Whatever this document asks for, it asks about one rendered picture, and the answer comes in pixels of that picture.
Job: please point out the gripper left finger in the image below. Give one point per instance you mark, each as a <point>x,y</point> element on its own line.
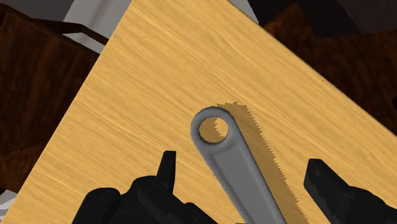
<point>145,198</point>

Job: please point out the grey metal wrench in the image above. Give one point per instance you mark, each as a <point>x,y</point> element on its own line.
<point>238,173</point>

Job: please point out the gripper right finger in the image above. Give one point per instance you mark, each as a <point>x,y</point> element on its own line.
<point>335,195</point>

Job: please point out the light wooden table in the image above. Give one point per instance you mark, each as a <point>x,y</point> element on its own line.
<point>161,80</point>

